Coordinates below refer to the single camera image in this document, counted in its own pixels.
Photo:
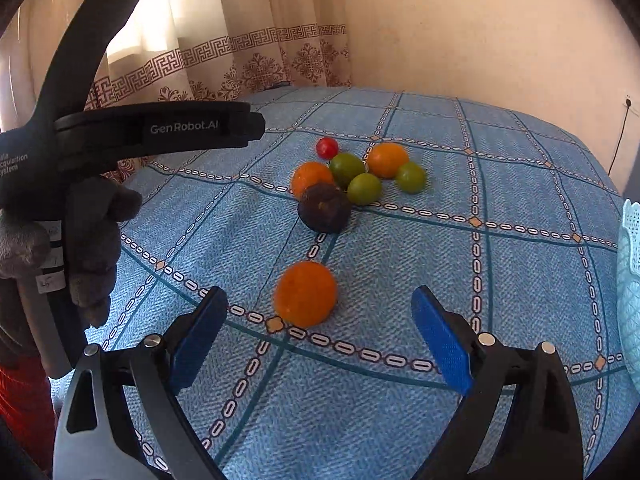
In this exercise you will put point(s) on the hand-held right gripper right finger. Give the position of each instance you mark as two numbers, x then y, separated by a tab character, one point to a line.
442	340

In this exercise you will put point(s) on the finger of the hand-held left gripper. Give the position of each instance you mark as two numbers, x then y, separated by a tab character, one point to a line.
200	127

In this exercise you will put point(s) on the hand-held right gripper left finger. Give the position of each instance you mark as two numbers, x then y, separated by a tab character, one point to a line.
197	340

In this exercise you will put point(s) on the red tomato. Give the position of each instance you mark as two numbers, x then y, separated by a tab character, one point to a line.
327	147

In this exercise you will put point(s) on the dark purple fruit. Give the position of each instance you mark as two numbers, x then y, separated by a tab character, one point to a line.
324	208

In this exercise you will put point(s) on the green round fruit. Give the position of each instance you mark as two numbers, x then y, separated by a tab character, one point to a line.
411	177
365	189
346	169

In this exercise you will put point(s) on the oval orange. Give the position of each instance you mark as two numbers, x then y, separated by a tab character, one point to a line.
387	160

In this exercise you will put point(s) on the light blue lace basket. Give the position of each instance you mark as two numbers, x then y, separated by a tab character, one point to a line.
630	270

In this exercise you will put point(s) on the person's left hand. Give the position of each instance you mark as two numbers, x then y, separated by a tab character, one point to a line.
92	240

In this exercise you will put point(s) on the blue checkered bedsheet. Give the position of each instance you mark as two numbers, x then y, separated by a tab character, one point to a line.
450	285

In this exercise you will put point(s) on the beige patterned curtain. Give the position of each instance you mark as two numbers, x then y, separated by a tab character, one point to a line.
225	35

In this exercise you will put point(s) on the red garment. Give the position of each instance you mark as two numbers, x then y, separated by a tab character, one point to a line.
20	400

